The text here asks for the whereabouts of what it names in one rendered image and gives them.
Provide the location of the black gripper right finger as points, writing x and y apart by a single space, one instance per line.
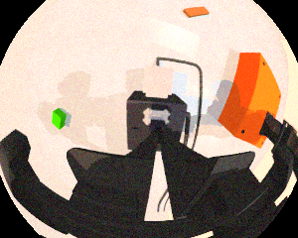
189 174

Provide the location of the green cube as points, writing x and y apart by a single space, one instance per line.
59 118

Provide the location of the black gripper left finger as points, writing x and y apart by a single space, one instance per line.
131 172

